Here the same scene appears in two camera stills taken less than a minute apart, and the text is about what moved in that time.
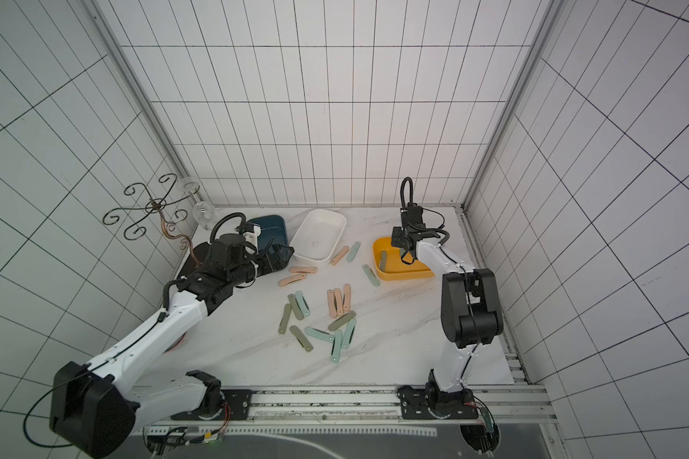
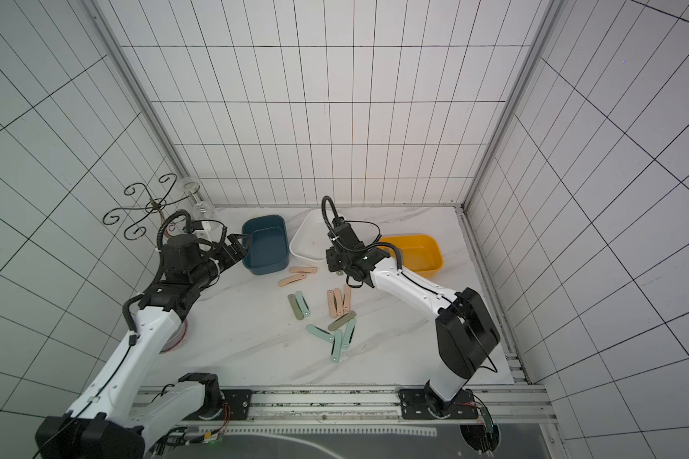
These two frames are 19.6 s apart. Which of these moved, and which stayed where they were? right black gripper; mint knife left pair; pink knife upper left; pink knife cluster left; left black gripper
Moved: right black gripper; left black gripper
Stayed: mint knife left pair; pink knife upper left; pink knife cluster left
